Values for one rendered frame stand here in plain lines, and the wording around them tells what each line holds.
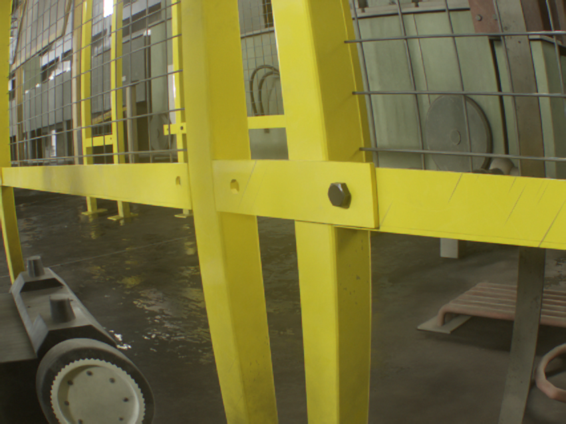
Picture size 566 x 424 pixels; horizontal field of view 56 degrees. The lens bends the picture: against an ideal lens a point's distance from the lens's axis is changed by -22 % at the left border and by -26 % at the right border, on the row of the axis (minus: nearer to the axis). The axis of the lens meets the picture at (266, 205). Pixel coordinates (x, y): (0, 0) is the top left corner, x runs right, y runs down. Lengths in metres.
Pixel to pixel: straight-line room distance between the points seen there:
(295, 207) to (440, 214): 0.16
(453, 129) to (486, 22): 0.53
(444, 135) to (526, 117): 1.88
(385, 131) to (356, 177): 2.25
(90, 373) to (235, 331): 0.28
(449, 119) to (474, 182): 2.03
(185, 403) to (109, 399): 0.24
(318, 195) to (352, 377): 0.19
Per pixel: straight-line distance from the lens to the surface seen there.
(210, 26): 0.69
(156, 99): 4.21
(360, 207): 0.53
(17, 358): 0.94
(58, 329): 0.93
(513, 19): 0.65
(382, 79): 2.75
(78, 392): 0.91
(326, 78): 0.56
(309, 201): 0.57
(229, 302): 0.71
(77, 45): 5.12
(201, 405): 1.11
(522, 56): 0.65
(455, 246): 1.95
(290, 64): 0.58
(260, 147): 3.38
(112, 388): 0.92
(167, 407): 1.11
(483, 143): 2.40
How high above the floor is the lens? 0.49
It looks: 9 degrees down
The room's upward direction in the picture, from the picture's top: 5 degrees counter-clockwise
